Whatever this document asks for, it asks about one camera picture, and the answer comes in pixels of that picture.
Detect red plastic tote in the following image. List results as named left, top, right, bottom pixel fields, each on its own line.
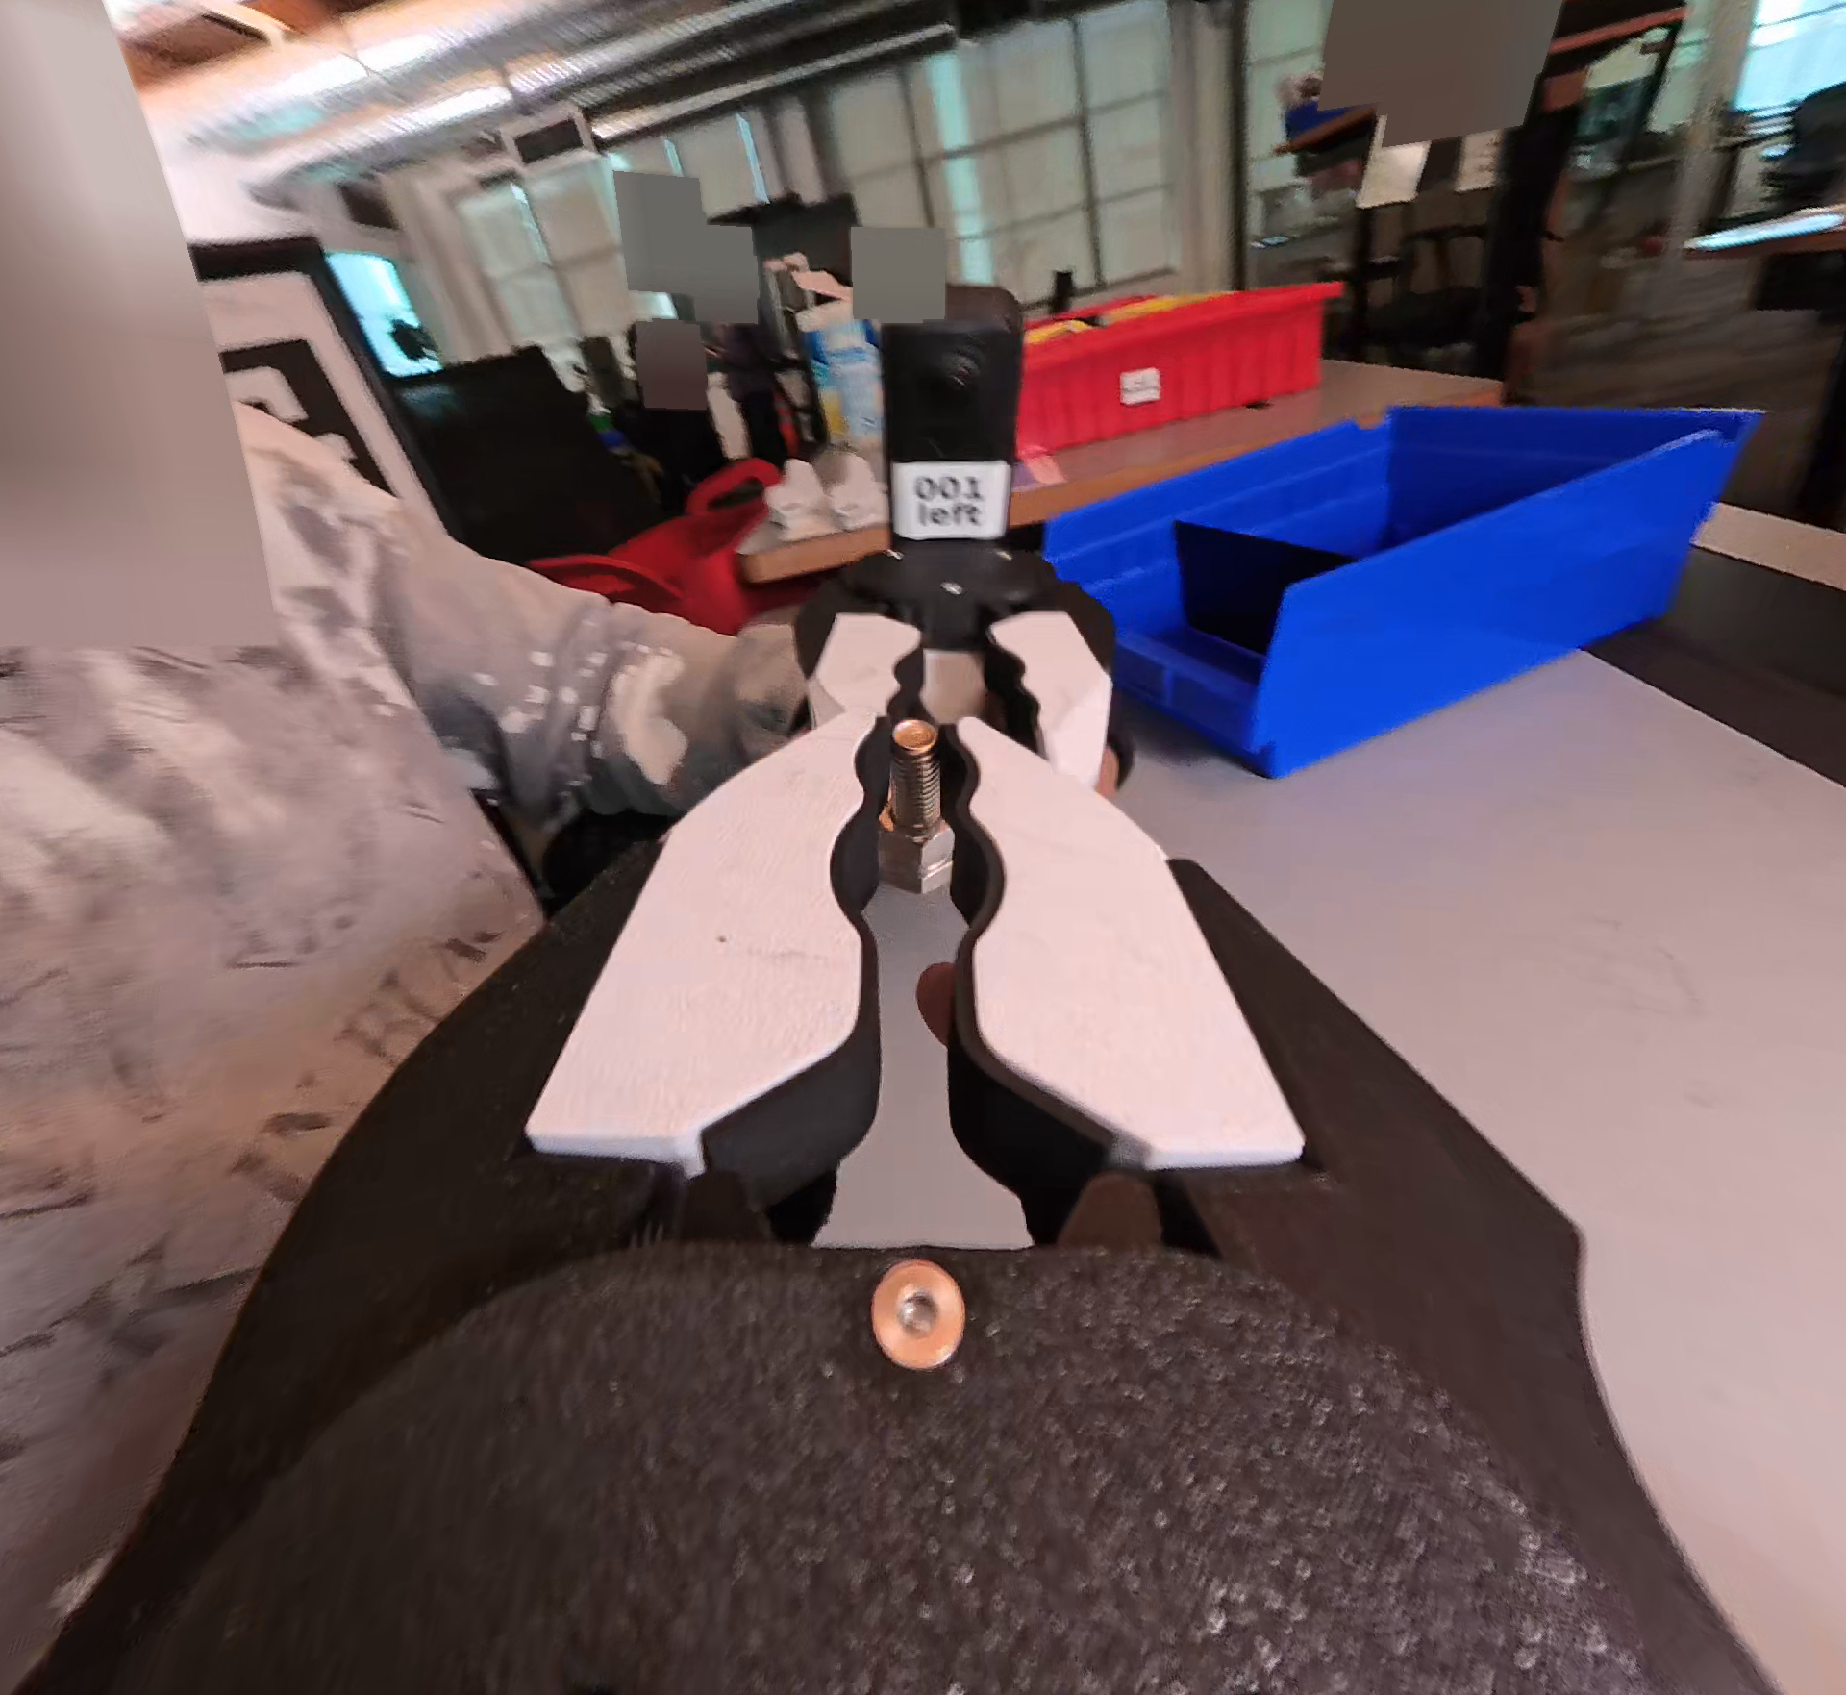
left=1016, top=284, right=1346, bottom=454

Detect wooden table black legs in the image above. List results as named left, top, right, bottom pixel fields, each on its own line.
left=1678, top=210, right=1846, bottom=269

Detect red basket with handle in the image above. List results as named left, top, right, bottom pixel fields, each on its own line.
left=531, top=458, right=789, bottom=637

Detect blue plastic bin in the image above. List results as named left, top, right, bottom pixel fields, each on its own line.
left=1042, top=407, right=1765, bottom=778

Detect grey table wooden edge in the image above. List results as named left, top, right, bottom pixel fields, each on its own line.
left=738, top=361, right=1504, bottom=585

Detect black standing desk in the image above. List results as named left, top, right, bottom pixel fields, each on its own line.
left=1274, top=0, right=1690, bottom=385

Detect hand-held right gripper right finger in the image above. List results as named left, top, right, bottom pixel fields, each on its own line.
left=946, top=714, right=1309, bottom=1170

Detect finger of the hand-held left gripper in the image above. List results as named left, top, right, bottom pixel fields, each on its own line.
left=806, top=613, right=928, bottom=734
left=986, top=609, right=1116, bottom=782

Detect white plastic gripper part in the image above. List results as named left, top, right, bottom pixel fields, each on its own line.
left=765, top=451, right=887, bottom=542

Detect black mesh office chair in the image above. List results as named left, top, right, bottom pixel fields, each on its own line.
left=395, top=347, right=679, bottom=571

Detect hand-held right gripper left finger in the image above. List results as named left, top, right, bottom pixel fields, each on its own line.
left=524, top=714, right=884, bottom=1179

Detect silver steel bolt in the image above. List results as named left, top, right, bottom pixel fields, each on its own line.
left=880, top=716, right=957, bottom=895

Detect black framed marker board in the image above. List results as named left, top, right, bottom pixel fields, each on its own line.
left=186, top=236, right=434, bottom=527

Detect blue white wipes canister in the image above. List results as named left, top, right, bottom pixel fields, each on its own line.
left=807, top=315, right=884, bottom=447

